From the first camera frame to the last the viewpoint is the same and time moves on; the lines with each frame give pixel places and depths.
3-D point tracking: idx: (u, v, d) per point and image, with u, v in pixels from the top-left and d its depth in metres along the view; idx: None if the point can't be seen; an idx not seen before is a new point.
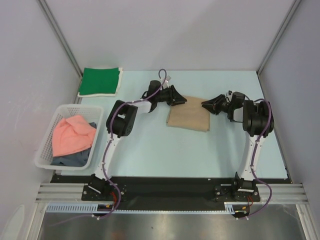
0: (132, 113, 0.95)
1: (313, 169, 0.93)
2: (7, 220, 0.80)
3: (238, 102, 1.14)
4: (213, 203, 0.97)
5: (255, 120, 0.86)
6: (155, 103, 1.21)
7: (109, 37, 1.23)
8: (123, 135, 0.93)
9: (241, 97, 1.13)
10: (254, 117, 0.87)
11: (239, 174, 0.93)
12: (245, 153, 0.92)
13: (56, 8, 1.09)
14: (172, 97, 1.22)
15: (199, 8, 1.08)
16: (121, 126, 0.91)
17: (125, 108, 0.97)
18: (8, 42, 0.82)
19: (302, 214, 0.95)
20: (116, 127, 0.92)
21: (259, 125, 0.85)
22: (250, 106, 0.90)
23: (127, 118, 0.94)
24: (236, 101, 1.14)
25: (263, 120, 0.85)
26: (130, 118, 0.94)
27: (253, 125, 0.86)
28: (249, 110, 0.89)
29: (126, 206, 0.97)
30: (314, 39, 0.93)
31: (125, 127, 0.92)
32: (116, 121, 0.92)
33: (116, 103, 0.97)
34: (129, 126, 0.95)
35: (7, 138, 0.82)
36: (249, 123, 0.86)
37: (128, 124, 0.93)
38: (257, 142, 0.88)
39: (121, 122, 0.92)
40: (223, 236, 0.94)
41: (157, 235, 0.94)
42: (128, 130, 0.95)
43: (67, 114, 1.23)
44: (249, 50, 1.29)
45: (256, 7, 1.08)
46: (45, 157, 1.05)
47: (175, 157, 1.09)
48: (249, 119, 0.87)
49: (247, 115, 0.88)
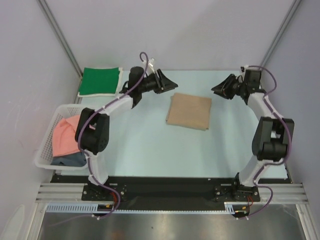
0: (104, 122, 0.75)
1: (313, 169, 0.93)
2: (7, 221, 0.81)
3: (254, 78, 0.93)
4: (213, 203, 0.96)
5: (268, 145, 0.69)
6: (139, 95, 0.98)
7: (109, 37, 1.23)
8: (97, 151, 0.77)
9: (256, 72, 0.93)
10: (267, 141, 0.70)
11: (241, 180, 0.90)
12: (250, 167, 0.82)
13: (56, 8, 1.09)
14: (161, 84, 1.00)
15: (198, 8, 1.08)
16: (92, 142, 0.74)
17: (95, 119, 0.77)
18: (8, 43, 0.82)
19: (302, 214, 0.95)
20: (87, 143, 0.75)
21: (272, 152, 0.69)
22: (266, 126, 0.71)
23: (99, 130, 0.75)
24: (250, 77, 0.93)
25: (278, 147, 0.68)
26: (102, 131, 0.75)
27: (264, 151, 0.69)
28: (265, 131, 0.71)
29: (126, 206, 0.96)
30: (314, 38, 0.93)
31: (97, 142, 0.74)
32: (86, 136, 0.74)
33: (83, 112, 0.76)
34: (103, 139, 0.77)
35: (7, 139, 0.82)
36: (261, 147, 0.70)
37: (101, 137, 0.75)
38: (264, 165, 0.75)
39: (91, 137, 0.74)
40: (223, 236, 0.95)
41: (157, 235, 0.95)
42: (102, 143, 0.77)
43: (67, 114, 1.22)
44: (249, 50, 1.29)
45: (256, 8, 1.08)
46: (45, 157, 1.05)
47: (175, 157, 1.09)
48: (261, 143, 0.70)
49: (260, 138, 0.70)
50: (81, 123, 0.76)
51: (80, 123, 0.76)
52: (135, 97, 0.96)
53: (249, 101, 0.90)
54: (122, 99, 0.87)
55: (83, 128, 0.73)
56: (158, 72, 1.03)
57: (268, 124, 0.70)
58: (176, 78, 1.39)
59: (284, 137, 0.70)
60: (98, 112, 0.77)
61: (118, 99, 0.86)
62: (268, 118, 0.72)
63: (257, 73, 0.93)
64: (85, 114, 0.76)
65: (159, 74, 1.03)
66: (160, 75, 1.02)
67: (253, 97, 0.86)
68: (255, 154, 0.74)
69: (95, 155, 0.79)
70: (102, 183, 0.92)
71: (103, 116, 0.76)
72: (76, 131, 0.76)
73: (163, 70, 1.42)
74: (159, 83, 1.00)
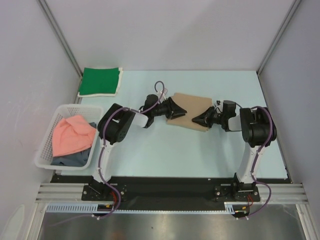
0: (128, 118, 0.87)
1: (313, 169, 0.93)
2: (7, 220, 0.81)
3: (230, 111, 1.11)
4: (213, 203, 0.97)
5: (256, 129, 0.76)
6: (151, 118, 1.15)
7: (109, 37, 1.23)
8: (115, 141, 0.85)
9: (232, 105, 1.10)
10: (255, 126, 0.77)
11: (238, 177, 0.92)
12: (245, 160, 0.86)
13: (56, 9, 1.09)
14: (171, 109, 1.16)
15: (198, 8, 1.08)
16: (114, 130, 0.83)
17: (121, 113, 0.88)
18: (8, 43, 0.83)
19: (302, 214, 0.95)
20: (109, 131, 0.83)
21: (262, 135, 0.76)
22: (246, 115, 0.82)
23: (123, 121, 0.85)
24: (228, 109, 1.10)
25: (264, 127, 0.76)
26: (125, 122, 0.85)
27: (255, 135, 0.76)
28: (248, 119, 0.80)
29: (126, 206, 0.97)
30: (314, 38, 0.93)
31: (118, 132, 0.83)
32: (110, 125, 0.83)
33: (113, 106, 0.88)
34: (123, 131, 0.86)
35: (7, 139, 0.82)
36: (251, 133, 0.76)
37: (122, 128, 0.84)
38: (258, 152, 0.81)
39: (114, 126, 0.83)
40: (222, 236, 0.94)
41: (157, 235, 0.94)
42: (121, 134, 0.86)
43: (67, 114, 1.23)
44: (249, 50, 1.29)
45: (256, 7, 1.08)
46: (45, 157, 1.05)
47: (175, 157, 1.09)
48: (250, 129, 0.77)
49: (246, 125, 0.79)
50: (108, 112, 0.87)
51: (108, 112, 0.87)
52: (149, 121, 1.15)
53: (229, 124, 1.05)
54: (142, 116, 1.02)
55: (111, 116, 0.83)
56: (169, 100, 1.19)
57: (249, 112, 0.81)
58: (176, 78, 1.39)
59: (266, 119, 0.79)
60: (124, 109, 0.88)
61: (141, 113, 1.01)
62: (245, 109, 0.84)
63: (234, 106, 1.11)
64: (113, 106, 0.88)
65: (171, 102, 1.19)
66: (171, 102, 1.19)
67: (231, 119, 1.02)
68: (249, 143, 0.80)
69: (111, 145, 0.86)
70: (107, 181, 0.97)
71: (129, 112, 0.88)
72: (103, 119, 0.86)
73: (163, 70, 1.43)
74: (170, 109, 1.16)
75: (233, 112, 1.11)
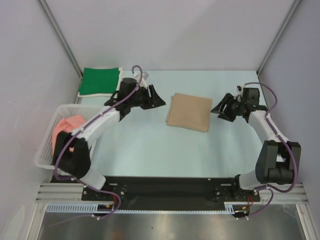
0: (81, 149, 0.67)
1: (313, 169, 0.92)
2: (6, 221, 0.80)
3: (252, 97, 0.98)
4: (213, 203, 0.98)
5: (274, 171, 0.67)
6: (129, 108, 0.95)
7: (109, 37, 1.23)
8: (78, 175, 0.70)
9: (254, 90, 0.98)
10: (273, 166, 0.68)
11: (241, 185, 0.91)
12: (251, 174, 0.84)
13: (56, 8, 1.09)
14: (151, 101, 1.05)
15: (198, 8, 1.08)
16: (70, 169, 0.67)
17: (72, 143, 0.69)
18: (8, 43, 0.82)
19: (302, 214, 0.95)
20: (65, 170, 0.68)
21: (278, 177, 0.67)
22: (271, 151, 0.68)
23: (77, 156, 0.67)
24: (249, 96, 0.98)
25: (284, 172, 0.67)
26: (79, 156, 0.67)
27: (270, 177, 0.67)
28: (270, 157, 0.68)
29: (126, 206, 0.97)
30: (314, 38, 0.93)
31: (76, 169, 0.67)
32: (64, 163, 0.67)
33: (58, 138, 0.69)
34: (83, 163, 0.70)
35: (7, 139, 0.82)
36: (266, 173, 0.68)
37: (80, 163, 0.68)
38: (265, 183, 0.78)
39: (69, 165, 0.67)
40: (223, 236, 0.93)
41: (157, 235, 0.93)
42: (84, 168, 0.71)
43: (67, 114, 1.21)
44: (249, 50, 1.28)
45: (256, 7, 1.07)
46: (45, 157, 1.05)
47: (175, 158, 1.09)
48: (266, 168, 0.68)
49: (265, 164, 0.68)
50: (58, 146, 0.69)
51: (55, 150, 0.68)
52: (124, 109, 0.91)
53: (250, 119, 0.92)
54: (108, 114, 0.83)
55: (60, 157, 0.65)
56: (150, 88, 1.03)
57: (274, 149, 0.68)
58: (176, 78, 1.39)
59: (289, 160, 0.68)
60: (75, 136, 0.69)
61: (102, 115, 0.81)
62: (271, 141, 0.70)
63: (256, 91, 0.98)
64: (62, 138, 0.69)
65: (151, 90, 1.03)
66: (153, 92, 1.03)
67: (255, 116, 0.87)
68: (258, 178, 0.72)
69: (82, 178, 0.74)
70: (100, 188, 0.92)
71: (81, 141, 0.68)
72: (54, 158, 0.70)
73: (163, 70, 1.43)
74: (150, 100, 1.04)
75: (256, 97, 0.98)
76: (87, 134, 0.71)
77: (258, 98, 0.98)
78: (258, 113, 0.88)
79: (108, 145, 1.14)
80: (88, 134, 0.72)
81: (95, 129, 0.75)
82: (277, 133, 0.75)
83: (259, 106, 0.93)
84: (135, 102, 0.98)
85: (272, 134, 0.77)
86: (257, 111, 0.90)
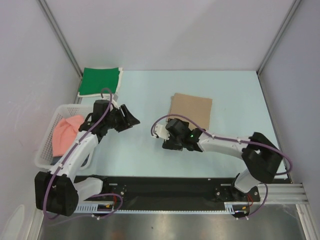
0: (62, 189, 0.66)
1: (313, 169, 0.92)
2: (6, 221, 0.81)
3: (182, 128, 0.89)
4: (213, 203, 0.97)
5: (271, 167, 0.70)
6: (104, 129, 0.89)
7: (109, 37, 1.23)
8: (67, 214, 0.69)
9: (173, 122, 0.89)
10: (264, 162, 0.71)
11: (243, 191, 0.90)
12: (245, 177, 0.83)
13: (56, 8, 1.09)
14: (126, 120, 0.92)
15: (198, 8, 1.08)
16: (58, 209, 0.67)
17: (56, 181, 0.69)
18: (8, 43, 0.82)
19: (302, 214, 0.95)
20: (53, 210, 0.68)
21: (274, 164, 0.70)
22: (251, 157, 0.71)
23: (61, 195, 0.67)
24: (178, 131, 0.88)
25: (275, 161, 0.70)
26: (62, 196, 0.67)
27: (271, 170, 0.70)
28: (258, 162, 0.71)
29: (126, 206, 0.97)
30: (314, 38, 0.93)
31: (63, 209, 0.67)
32: (50, 203, 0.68)
33: (38, 181, 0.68)
34: (72, 200, 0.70)
35: (7, 139, 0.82)
36: (267, 174, 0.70)
37: (65, 202, 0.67)
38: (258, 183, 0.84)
39: (56, 205, 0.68)
40: (222, 236, 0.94)
41: (157, 235, 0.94)
42: (72, 204, 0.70)
43: (67, 114, 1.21)
44: (249, 50, 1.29)
45: (256, 8, 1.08)
46: (45, 157, 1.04)
47: (174, 158, 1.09)
48: (262, 167, 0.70)
49: (260, 169, 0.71)
50: (39, 190, 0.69)
51: (38, 193, 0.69)
52: (100, 130, 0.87)
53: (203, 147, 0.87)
54: (82, 142, 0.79)
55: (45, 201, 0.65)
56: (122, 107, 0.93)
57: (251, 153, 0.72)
58: (177, 78, 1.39)
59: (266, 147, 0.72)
60: (56, 174, 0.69)
61: (78, 143, 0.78)
62: (247, 150, 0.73)
63: (179, 123, 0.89)
64: (41, 180, 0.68)
65: (124, 110, 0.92)
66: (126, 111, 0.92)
67: (205, 143, 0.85)
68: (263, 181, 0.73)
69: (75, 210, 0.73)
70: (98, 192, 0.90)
71: (62, 180, 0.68)
72: (37, 201, 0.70)
73: (163, 71, 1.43)
74: (125, 120, 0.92)
75: (184, 126, 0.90)
76: (67, 169, 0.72)
77: (185, 126, 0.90)
78: (203, 138, 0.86)
79: (108, 145, 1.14)
80: (67, 169, 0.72)
81: (73, 162, 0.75)
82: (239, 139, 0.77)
83: (196, 131, 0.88)
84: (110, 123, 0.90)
85: (235, 144, 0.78)
86: (201, 136, 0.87)
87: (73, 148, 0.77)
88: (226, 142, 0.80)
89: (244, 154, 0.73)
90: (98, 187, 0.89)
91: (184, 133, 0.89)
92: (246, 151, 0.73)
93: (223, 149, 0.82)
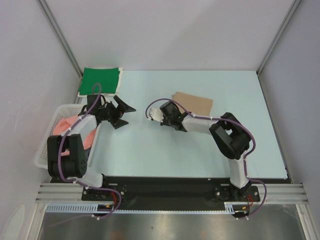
0: (76, 146, 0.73)
1: (313, 169, 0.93)
2: (7, 221, 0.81)
3: (173, 110, 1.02)
4: (213, 203, 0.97)
5: (235, 142, 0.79)
6: (101, 114, 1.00)
7: (109, 37, 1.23)
8: (82, 174, 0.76)
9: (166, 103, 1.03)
10: (231, 140, 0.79)
11: (238, 186, 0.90)
12: (235, 167, 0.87)
13: (56, 8, 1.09)
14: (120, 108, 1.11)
15: (199, 8, 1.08)
16: (72, 169, 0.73)
17: (66, 142, 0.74)
18: (8, 43, 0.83)
19: (302, 214, 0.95)
20: (67, 172, 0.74)
21: (240, 144, 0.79)
22: (218, 133, 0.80)
23: (75, 152, 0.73)
24: (169, 111, 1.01)
25: (240, 137, 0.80)
26: (76, 153, 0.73)
27: (236, 148, 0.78)
28: (223, 136, 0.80)
29: (126, 206, 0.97)
30: (314, 38, 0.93)
31: (77, 168, 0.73)
32: (64, 164, 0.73)
33: (50, 141, 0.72)
34: (82, 160, 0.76)
35: (7, 139, 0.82)
36: (231, 148, 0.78)
37: (78, 160, 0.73)
38: (246, 176, 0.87)
39: (70, 164, 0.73)
40: (223, 236, 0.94)
41: (157, 235, 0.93)
42: (83, 165, 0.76)
43: (67, 114, 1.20)
44: (249, 50, 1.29)
45: (256, 8, 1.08)
46: (45, 157, 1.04)
47: (173, 157, 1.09)
48: (229, 144, 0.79)
49: (224, 143, 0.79)
50: (51, 151, 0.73)
51: (49, 154, 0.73)
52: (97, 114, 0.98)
53: (186, 126, 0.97)
54: (85, 119, 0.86)
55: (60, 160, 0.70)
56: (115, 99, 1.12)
57: (220, 131, 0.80)
58: (177, 78, 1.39)
59: (236, 127, 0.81)
60: (66, 136, 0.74)
61: (81, 119, 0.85)
62: (214, 125, 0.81)
63: (171, 105, 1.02)
64: (53, 140, 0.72)
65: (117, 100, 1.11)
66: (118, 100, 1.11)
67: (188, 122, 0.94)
68: (229, 156, 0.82)
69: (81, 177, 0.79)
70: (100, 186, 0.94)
71: (73, 138, 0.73)
72: (49, 164, 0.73)
73: (163, 70, 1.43)
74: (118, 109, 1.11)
75: (175, 108, 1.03)
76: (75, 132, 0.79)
77: (176, 108, 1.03)
78: (187, 118, 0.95)
79: (108, 145, 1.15)
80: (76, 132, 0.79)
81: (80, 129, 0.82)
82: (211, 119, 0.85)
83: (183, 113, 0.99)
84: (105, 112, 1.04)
85: (208, 121, 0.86)
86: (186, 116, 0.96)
87: (77, 122, 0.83)
88: (201, 120, 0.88)
89: (212, 128, 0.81)
90: (98, 180, 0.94)
91: (174, 114, 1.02)
92: (216, 126, 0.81)
93: (201, 127, 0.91)
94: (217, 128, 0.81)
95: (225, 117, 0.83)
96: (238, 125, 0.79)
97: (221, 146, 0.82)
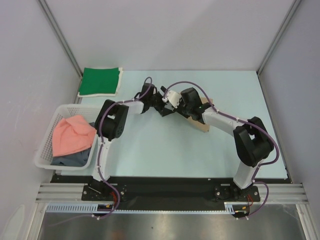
0: (123, 112, 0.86)
1: (313, 169, 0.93)
2: (6, 221, 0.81)
3: (194, 98, 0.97)
4: (213, 203, 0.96)
5: (256, 150, 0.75)
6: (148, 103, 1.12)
7: (109, 37, 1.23)
8: (113, 137, 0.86)
9: (192, 91, 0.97)
10: (253, 147, 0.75)
11: (239, 186, 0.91)
12: (244, 171, 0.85)
13: (56, 8, 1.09)
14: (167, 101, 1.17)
15: (198, 9, 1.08)
16: (111, 127, 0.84)
17: (115, 109, 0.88)
18: (8, 43, 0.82)
19: (302, 214, 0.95)
20: (106, 129, 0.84)
21: (261, 152, 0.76)
22: (243, 138, 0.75)
23: (120, 115, 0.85)
24: (190, 99, 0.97)
25: (262, 145, 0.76)
26: (121, 117, 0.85)
27: (256, 156, 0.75)
28: (246, 141, 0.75)
29: (126, 206, 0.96)
30: (314, 38, 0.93)
31: (115, 128, 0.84)
32: (105, 122, 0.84)
33: (106, 102, 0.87)
34: (121, 126, 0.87)
35: (7, 139, 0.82)
36: (252, 155, 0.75)
37: (119, 124, 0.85)
38: (252, 180, 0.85)
39: (110, 123, 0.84)
40: (223, 236, 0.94)
41: (157, 235, 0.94)
42: (119, 130, 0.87)
43: (67, 114, 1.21)
44: (249, 50, 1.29)
45: (256, 8, 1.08)
46: (45, 157, 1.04)
47: (173, 157, 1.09)
48: (250, 151, 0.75)
49: (246, 149, 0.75)
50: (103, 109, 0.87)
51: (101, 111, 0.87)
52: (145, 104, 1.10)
53: (206, 120, 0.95)
54: (136, 102, 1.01)
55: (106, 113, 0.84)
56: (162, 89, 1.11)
57: (245, 135, 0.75)
58: (177, 78, 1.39)
59: (261, 134, 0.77)
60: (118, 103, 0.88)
61: (133, 101, 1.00)
62: (239, 128, 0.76)
63: (194, 92, 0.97)
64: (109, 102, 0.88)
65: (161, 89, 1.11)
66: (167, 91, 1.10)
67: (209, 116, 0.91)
68: (245, 162, 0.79)
69: (109, 142, 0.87)
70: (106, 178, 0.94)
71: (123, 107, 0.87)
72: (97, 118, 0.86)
73: (163, 71, 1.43)
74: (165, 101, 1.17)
75: (196, 97, 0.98)
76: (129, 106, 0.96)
77: (197, 97, 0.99)
78: (208, 111, 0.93)
79: None
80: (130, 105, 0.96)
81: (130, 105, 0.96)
82: (237, 120, 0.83)
83: (204, 104, 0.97)
84: (153, 102, 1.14)
85: (232, 121, 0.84)
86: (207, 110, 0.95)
87: (130, 101, 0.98)
88: (224, 118, 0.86)
89: (236, 131, 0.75)
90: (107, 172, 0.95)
91: (195, 102, 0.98)
92: (242, 130, 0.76)
93: (221, 124, 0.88)
94: (243, 132, 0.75)
95: (252, 121, 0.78)
96: (266, 134, 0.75)
97: (239, 150, 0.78)
